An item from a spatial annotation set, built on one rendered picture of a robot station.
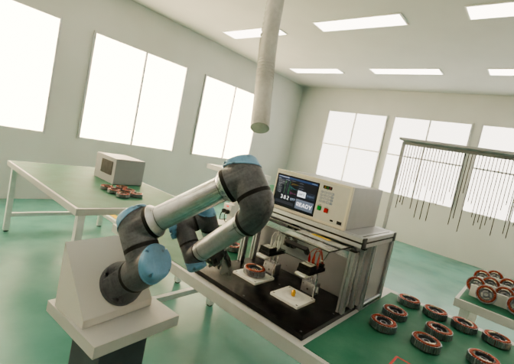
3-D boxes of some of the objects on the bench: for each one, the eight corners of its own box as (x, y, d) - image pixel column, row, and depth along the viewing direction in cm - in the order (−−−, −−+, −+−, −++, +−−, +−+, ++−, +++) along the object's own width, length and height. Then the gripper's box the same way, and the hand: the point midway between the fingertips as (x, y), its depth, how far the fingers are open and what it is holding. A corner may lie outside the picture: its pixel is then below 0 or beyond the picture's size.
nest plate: (297, 310, 140) (297, 307, 140) (269, 294, 149) (270, 291, 149) (314, 301, 151) (315, 299, 151) (288, 287, 161) (289, 285, 161)
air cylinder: (313, 296, 157) (315, 284, 156) (300, 289, 162) (302, 278, 161) (318, 294, 161) (320, 283, 160) (305, 287, 166) (307, 277, 165)
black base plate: (301, 341, 121) (302, 335, 121) (193, 271, 162) (194, 267, 162) (355, 310, 157) (356, 305, 156) (255, 259, 198) (256, 255, 198)
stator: (255, 281, 158) (256, 273, 157) (238, 271, 165) (239, 264, 165) (269, 276, 166) (271, 269, 166) (252, 268, 173) (254, 261, 173)
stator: (367, 327, 141) (369, 319, 141) (370, 317, 151) (372, 310, 151) (395, 339, 136) (396, 330, 136) (396, 327, 146) (398, 320, 146)
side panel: (359, 311, 156) (375, 245, 154) (353, 308, 158) (369, 243, 156) (381, 298, 177) (395, 240, 175) (375, 296, 179) (388, 238, 177)
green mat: (515, 484, 79) (515, 483, 79) (303, 346, 118) (303, 345, 118) (525, 350, 150) (525, 350, 150) (390, 292, 190) (391, 291, 190)
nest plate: (255, 285, 155) (255, 283, 155) (232, 272, 165) (232, 270, 165) (274, 280, 167) (274, 277, 167) (252, 268, 176) (252, 266, 176)
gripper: (193, 238, 139) (203, 274, 149) (213, 248, 131) (223, 287, 140) (208, 226, 145) (218, 263, 154) (228, 236, 136) (237, 274, 146)
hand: (224, 268), depth 148 cm, fingers open, 6 cm apart
